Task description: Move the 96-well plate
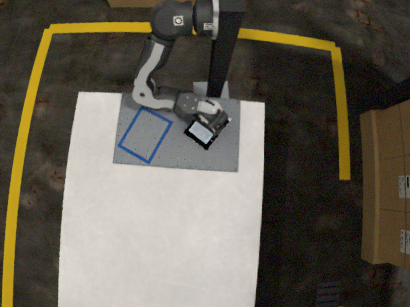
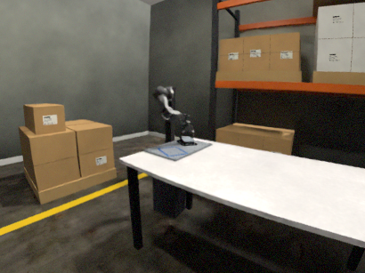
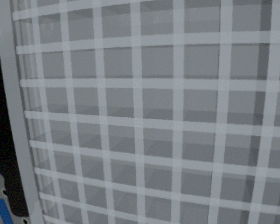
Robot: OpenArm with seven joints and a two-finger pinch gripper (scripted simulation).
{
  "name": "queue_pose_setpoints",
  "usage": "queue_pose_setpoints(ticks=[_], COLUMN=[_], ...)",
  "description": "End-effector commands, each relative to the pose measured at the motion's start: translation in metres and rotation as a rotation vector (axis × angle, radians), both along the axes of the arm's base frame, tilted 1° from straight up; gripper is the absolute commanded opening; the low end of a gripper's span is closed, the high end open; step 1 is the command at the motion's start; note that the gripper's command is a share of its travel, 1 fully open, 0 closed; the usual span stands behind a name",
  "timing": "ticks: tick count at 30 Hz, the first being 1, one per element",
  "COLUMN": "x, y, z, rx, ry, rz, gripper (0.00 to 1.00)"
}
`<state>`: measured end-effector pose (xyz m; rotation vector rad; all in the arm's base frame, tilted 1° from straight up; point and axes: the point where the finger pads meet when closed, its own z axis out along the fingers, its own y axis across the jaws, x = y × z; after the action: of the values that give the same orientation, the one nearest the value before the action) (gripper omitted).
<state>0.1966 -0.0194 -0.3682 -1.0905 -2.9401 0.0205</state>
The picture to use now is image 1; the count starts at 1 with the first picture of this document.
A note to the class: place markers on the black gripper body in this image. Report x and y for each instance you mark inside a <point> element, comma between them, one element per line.
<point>220,120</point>

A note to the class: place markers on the blue rectangular tape outline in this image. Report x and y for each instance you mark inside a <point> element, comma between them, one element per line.
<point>158,144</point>

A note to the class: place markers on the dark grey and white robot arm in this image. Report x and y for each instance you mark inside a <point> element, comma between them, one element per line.
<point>170,20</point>

